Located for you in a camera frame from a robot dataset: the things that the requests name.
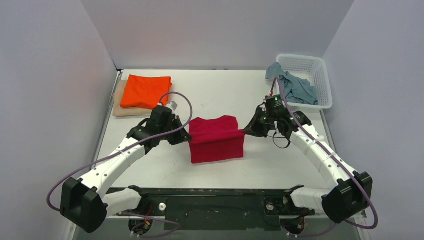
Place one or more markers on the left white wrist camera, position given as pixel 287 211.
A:
pixel 170 107

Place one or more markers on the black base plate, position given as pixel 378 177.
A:
pixel 216 210

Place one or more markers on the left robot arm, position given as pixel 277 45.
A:
pixel 86 201

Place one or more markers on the grey-blue t shirt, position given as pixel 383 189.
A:
pixel 295 89

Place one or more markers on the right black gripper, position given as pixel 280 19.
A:
pixel 260 122

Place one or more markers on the folded orange t shirt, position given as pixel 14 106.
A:
pixel 158 85

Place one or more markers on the red t shirt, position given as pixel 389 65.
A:
pixel 215 140

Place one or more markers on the folded beige t shirt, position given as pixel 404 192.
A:
pixel 132 111

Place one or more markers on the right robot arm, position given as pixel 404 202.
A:
pixel 347 192

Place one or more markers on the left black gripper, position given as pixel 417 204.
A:
pixel 178 131

